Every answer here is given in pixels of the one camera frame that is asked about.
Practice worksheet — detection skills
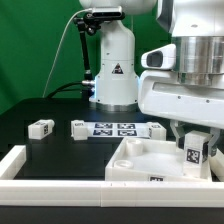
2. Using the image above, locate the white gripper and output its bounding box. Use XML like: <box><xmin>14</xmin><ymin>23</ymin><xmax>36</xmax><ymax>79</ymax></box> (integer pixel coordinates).
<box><xmin>138</xmin><ymin>70</ymin><xmax>224</xmax><ymax>157</ymax></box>

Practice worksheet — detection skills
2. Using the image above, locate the white square tabletop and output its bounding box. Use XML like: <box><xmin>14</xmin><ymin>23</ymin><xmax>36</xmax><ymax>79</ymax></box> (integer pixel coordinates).
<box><xmin>105</xmin><ymin>137</ymin><xmax>212</xmax><ymax>182</ymax></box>

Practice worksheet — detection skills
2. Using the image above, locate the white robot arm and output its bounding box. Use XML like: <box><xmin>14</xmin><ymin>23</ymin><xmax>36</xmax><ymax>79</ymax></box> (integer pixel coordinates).
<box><xmin>79</xmin><ymin>0</ymin><xmax>224</xmax><ymax>155</ymax></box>

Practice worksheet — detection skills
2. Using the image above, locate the fiducial marker sheet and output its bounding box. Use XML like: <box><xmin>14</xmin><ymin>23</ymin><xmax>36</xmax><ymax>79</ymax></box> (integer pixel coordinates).
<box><xmin>86</xmin><ymin>122</ymin><xmax>149</xmax><ymax>138</ymax></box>

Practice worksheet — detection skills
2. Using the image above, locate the white U-shaped fence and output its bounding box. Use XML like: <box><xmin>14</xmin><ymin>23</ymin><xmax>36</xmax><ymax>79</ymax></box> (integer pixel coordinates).
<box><xmin>0</xmin><ymin>145</ymin><xmax>224</xmax><ymax>208</ymax></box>

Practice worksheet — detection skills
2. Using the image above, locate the black cable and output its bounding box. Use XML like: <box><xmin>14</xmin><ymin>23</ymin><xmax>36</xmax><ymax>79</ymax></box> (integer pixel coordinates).
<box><xmin>46</xmin><ymin>79</ymin><xmax>96</xmax><ymax>99</ymax></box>

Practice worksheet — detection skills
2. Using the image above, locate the grey camera on mount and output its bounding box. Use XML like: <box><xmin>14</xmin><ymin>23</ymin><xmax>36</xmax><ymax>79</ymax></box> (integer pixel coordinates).
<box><xmin>92</xmin><ymin>6</ymin><xmax>124</xmax><ymax>20</ymax></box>

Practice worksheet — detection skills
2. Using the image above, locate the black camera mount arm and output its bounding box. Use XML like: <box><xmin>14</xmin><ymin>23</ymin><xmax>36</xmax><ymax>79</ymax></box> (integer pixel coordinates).
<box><xmin>73</xmin><ymin>13</ymin><xmax>101</xmax><ymax>80</ymax></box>

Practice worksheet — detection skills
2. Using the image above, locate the white cable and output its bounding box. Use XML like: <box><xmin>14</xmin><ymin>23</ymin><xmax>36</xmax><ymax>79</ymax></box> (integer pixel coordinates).
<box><xmin>42</xmin><ymin>8</ymin><xmax>92</xmax><ymax>98</ymax></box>

